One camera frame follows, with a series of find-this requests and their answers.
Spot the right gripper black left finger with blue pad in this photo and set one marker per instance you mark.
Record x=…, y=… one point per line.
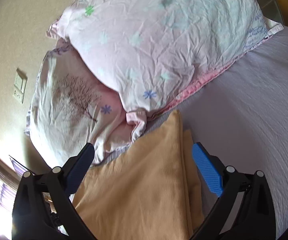
x=42, y=208

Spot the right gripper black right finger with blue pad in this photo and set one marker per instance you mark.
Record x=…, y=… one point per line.
x=255, y=218

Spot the tan cloth garment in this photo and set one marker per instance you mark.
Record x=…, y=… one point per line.
x=151, y=191

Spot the open laptop on desk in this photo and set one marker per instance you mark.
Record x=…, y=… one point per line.
x=19, y=168

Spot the lavender bed sheet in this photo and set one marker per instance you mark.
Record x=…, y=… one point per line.
x=242, y=118

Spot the white tree-print lower pillow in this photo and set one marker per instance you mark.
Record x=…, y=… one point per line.
x=71, y=107

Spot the pink floral top pillow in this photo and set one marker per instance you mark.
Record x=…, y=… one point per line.
x=155, y=53

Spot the beige wall switch plate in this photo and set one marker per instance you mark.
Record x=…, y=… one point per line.
x=19, y=86

